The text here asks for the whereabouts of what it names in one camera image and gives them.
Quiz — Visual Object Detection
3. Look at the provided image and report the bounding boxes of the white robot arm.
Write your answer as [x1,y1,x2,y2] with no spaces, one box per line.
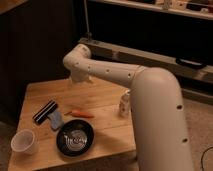
[63,44,194,171]

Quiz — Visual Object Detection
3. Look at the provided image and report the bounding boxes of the metal pole stand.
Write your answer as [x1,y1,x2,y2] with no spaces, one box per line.
[83,0,92,41]

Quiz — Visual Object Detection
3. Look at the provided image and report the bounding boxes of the background shelf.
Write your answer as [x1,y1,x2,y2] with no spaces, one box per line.
[89,0,213,21]

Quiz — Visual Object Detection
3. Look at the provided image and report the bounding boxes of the orange carrot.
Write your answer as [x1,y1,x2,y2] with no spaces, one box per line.
[64,110,94,118]

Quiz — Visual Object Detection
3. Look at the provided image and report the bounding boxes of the long grey case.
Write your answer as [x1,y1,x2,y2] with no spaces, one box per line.
[79,38,213,84]

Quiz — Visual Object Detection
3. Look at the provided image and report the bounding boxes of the black case handle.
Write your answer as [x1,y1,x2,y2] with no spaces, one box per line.
[175,58,207,70]

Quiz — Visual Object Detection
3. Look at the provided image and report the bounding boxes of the white paper cup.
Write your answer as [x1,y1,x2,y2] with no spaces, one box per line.
[11,129,38,155]

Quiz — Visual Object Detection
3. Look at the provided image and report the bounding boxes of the black round plate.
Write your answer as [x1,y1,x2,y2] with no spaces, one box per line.
[56,119,94,157]

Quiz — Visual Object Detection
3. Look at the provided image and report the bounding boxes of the small white bottle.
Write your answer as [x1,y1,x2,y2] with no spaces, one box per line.
[119,90,130,117]

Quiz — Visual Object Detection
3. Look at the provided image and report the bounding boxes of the wooden table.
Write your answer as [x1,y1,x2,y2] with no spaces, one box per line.
[8,77,135,171]

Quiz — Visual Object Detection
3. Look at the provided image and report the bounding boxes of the black cable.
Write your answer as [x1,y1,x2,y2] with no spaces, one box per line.
[200,145,213,171]

